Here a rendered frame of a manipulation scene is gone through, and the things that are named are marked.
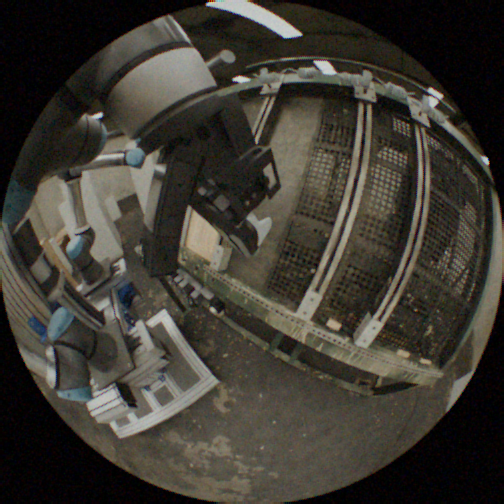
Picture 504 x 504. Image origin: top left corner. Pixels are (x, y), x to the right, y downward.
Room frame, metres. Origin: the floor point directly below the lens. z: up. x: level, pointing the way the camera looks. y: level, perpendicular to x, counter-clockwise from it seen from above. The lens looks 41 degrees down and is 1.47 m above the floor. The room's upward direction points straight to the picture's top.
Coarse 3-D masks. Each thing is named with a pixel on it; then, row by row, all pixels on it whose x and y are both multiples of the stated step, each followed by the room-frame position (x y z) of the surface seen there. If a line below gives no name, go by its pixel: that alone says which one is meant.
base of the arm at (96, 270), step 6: (90, 264) 0.30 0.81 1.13; (96, 264) 0.33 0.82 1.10; (84, 270) 0.26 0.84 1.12; (90, 270) 0.28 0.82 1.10; (96, 270) 0.31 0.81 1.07; (102, 270) 0.34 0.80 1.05; (84, 276) 0.24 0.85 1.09; (90, 276) 0.26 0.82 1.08; (96, 276) 0.28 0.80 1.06; (90, 282) 0.24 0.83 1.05
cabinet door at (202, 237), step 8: (192, 216) 0.82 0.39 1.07; (200, 216) 0.79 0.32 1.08; (192, 224) 0.79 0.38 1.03; (200, 224) 0.76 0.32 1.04; (208, 224) 0.72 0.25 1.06; (192, 232) 0.76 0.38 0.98; (200, 232) 0.73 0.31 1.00; (208, 232) 0.70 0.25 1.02; (216, 232) 0.67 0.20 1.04; (192, 240) 0.73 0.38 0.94; (200, 240) 0.70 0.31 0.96; (208, 240) 0.67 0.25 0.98; (216, 240) 0.64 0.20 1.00; (192, 248) 0.69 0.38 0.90; (200, 248) 0.66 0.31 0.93; (208, 248) 0.64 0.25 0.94; (208, 256) 0.61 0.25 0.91
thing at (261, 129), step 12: (264, 72) 0.83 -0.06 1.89; (264, 84) 0.88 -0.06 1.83; (276, 84) 0.93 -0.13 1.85; (276, 96) 0.92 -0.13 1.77; (264, 108) 0.90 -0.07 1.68; (276, 108) 0.92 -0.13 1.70; (264, 120) 0.84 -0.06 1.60; (264, 132) 0.82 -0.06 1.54; (264, 144) 0.83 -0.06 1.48; (216, 252) 0.55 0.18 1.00; (228, 252) 0.56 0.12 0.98; (216, 264) 0.51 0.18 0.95
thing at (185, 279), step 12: (180, 264) 0.65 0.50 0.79; (180, 276) 0.57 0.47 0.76; (192, 276) 0.58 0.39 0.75; (180, 288) 0.52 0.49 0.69; (192, 288) 0.48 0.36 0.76; (204, 288) 0.50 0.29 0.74; (192, 300) 0.49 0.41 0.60; (216, 300) 0.39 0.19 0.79; (216, 312) 0.36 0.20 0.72; (228, 312) 0.41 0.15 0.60
